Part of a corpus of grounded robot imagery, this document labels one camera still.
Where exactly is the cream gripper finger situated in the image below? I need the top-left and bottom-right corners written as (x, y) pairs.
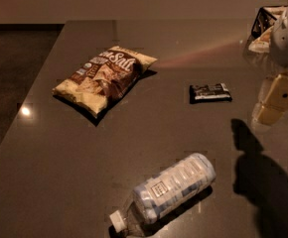
top-left (255, 104), bottom-right (284, 125)
top-left (258, 77), bottom-right (273, 102)

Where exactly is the black rxbar chocolate bar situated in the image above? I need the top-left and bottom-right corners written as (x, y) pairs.
top-left (189, 83), bottom-right (232, 104)

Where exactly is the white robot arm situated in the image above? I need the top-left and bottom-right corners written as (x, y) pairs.
top-left (248, 5), bottom-right (288, 126)

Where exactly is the clear plastic water bottle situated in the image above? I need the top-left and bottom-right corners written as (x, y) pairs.
top-left (109, 153), bottom-right (216, 236)

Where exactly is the sea salt chips bag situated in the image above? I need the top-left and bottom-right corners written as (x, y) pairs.
top-left (53, 46), bottom-right (156, 118)

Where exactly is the black wire snack basket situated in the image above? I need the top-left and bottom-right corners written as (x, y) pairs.
top-left (248, 6), bottom-right (286, 54)

